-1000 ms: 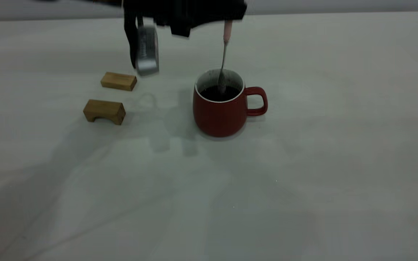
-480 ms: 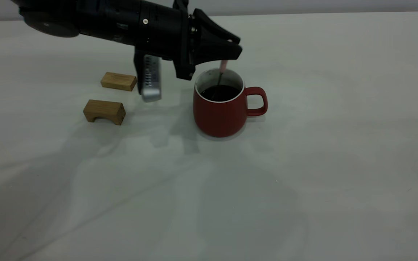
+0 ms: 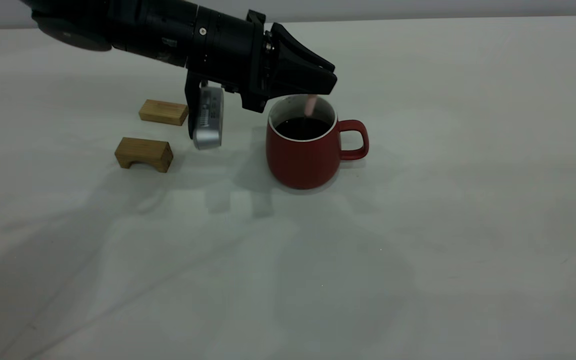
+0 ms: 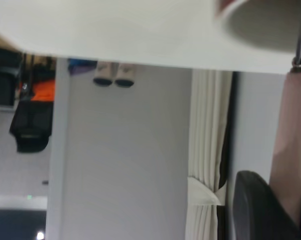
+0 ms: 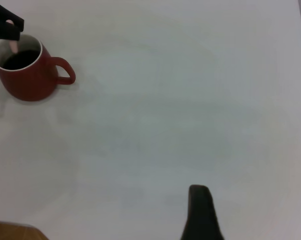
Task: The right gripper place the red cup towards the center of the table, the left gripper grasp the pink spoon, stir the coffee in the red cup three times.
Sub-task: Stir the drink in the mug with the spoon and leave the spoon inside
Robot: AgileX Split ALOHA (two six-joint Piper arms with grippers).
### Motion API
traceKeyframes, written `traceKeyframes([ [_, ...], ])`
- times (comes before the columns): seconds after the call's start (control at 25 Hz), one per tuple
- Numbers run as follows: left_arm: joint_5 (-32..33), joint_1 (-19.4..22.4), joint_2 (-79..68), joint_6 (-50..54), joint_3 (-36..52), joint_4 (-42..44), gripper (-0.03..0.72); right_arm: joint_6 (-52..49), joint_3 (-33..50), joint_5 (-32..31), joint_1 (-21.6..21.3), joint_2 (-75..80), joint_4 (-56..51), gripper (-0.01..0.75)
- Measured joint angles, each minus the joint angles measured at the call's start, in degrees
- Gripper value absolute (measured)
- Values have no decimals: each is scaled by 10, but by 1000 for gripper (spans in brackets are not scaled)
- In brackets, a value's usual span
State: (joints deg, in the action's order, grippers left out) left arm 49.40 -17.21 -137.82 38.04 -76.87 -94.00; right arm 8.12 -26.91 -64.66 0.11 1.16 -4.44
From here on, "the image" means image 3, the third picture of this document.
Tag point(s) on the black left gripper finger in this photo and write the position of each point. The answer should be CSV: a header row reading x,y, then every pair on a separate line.
x,y
293,52
303,80

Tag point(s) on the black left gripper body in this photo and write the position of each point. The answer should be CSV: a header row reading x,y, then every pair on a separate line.
x,y
263,65

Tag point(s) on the red ceramic mug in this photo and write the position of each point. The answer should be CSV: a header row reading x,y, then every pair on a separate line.
x,y
303,162

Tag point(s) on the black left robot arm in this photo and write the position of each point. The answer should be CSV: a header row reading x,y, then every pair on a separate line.
x,y
158,27

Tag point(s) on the dark coffee liquid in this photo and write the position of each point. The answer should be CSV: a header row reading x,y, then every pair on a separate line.
x,y
298,131

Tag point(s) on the flat wooden block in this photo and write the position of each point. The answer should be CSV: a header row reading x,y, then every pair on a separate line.
x,y
163,112

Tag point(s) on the arched wooden block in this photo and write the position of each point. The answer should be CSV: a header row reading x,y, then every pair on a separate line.
x,y
143,150

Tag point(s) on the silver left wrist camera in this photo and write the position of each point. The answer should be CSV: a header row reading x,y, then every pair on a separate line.
x,y
209,120

